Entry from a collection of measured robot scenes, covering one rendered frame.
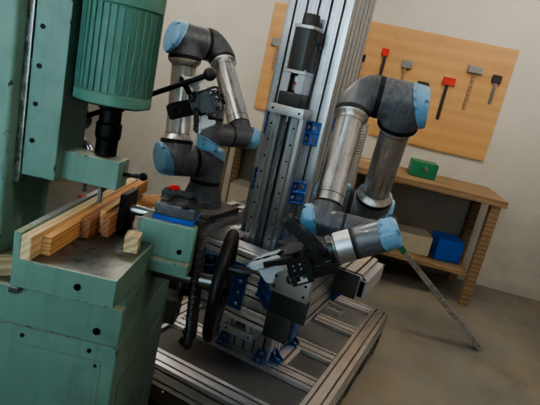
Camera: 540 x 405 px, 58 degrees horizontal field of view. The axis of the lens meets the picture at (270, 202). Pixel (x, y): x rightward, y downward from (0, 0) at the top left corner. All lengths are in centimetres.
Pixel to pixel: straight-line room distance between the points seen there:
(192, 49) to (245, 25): 273
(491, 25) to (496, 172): 117
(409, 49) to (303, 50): 263
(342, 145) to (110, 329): 71
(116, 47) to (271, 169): 87
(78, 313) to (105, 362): 13
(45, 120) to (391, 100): 86
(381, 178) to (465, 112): 290
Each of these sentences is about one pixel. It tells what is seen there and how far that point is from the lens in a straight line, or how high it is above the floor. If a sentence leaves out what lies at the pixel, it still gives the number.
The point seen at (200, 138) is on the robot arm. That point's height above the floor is 110.
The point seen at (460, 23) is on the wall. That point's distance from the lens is 442.
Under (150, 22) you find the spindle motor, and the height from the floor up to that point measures 139.
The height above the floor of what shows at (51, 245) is 92.
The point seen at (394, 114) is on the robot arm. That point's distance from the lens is 138.
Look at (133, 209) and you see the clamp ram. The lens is 126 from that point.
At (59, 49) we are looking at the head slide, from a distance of 121.
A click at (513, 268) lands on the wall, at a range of 473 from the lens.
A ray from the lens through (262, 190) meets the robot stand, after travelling 183.
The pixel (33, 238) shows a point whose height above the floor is 95.
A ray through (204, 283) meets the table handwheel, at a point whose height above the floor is 81.
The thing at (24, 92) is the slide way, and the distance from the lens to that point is 124.
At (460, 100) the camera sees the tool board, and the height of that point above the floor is 149.
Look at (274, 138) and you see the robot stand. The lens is 180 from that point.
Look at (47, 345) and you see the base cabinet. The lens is 121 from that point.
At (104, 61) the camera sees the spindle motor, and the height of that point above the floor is 129.
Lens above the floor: 133
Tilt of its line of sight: 14 degrees down
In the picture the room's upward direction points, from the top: 13 degrees clockwise
